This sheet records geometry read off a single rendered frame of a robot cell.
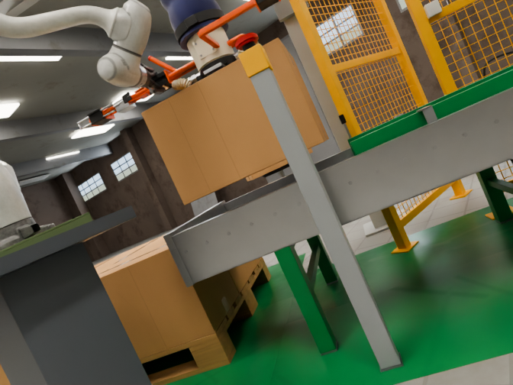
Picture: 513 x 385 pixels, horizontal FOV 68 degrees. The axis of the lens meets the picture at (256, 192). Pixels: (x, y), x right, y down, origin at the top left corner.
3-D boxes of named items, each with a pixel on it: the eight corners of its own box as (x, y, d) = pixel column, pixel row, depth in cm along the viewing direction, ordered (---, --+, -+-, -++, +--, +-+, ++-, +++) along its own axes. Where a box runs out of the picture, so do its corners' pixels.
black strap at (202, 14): (233, 27, 169) (230, 18, 169) (217, 11, 147) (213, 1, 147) (190, 51, 175) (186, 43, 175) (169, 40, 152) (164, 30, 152)
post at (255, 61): (400, 353, 117) (263, 47, 111) (404, 366, 110) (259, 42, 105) (379, 359, 118) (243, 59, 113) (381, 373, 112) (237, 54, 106)
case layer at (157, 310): (262, 257, 255) (237, 202, 253) (215, 333, 159) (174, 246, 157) (119, 312, 286) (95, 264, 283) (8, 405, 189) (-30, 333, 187)
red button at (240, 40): (264, 47, 111) (258, 34, 111) (259, 42, 105) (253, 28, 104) (243, 59, 113) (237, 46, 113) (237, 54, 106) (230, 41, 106)
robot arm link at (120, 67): (137, 93, 143) (149, 59, 140) (114, 88, 128) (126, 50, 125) (113, 82, 145) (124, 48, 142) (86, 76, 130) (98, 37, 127)
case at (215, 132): (329, 138, 175) (293, 57, 172) (324, 141, 136) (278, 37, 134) (216, 189, 191) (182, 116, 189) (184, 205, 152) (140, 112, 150)
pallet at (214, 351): (271, 276, 256) (262, 257, 255) (230, 363, 160) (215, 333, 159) (127, 330, 287) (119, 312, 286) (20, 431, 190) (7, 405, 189)
